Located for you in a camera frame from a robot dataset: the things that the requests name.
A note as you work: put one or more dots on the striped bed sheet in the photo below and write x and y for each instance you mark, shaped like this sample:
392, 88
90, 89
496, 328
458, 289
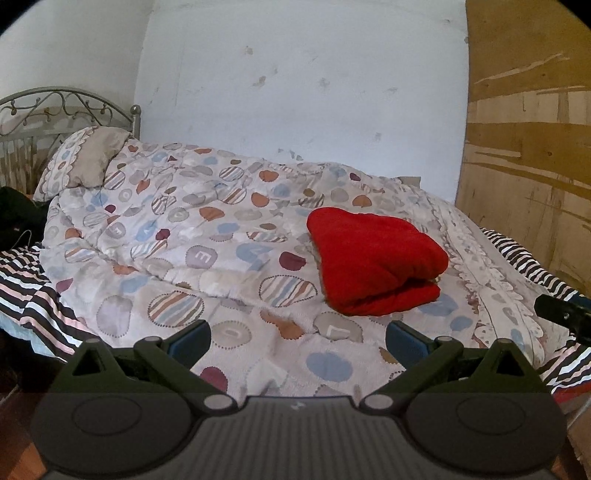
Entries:
27, 295

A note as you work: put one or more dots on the metal bed headboard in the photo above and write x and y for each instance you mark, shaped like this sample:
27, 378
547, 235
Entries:
55, 104

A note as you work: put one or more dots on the brown wooden wardrobe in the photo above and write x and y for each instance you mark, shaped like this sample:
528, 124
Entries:
531, 138

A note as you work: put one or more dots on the black cloth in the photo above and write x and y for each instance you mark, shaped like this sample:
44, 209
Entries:
21, 212

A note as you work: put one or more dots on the beige patterned pillow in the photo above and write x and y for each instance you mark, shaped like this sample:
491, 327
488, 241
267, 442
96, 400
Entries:
92, 157

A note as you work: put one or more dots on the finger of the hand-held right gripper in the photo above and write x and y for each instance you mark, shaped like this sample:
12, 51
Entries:
568, 316

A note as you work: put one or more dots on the spotted patterned quilt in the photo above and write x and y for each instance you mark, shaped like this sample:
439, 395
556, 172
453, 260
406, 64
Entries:
207, 230

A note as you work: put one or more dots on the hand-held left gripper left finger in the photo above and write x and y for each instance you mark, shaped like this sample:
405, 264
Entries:
191, 342

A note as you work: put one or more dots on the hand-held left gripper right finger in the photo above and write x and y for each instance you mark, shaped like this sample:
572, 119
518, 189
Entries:
406, 344

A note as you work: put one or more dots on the red long-sleeved shirt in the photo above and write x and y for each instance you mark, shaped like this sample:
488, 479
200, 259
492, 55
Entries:
374, 258

